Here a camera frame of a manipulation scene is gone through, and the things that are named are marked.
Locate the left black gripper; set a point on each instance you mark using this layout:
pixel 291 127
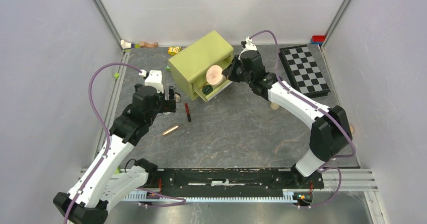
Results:
pixel 167 105

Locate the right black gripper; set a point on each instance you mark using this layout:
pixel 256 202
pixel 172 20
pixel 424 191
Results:
pixel 229 72

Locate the round pink powder puff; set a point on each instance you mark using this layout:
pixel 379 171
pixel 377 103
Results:
pixel 214 75

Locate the green metal drawer box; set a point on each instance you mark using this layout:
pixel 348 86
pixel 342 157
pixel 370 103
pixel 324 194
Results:
pixel 189 66

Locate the green round puff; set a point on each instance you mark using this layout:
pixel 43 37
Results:
pixel 207 89

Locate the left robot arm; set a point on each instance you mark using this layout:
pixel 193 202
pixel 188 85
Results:
pixel 92 198

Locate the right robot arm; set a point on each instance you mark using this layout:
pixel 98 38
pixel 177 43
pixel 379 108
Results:
pixel 329 128

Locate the round powder jar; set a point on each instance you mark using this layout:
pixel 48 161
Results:
pixel 177 97

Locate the rose gold lipstick tube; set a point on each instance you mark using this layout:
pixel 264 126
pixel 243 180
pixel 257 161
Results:
pixel 171 129

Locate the red black lip pencil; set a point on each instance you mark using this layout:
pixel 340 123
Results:
pixel 187 112

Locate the black white checkerboard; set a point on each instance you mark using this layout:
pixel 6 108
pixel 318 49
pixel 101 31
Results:
pixel 303 71

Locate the yellow toy car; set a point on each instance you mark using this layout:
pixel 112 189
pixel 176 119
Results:
pixel 174 50

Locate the wooden toy blocks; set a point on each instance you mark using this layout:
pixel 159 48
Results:
pixel 142 44

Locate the red blue blocks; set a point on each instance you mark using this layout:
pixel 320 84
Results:
pixel 317 39

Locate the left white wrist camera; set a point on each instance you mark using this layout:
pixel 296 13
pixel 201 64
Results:
pixel 153 78

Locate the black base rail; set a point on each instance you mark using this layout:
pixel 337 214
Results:
pixel 230 182

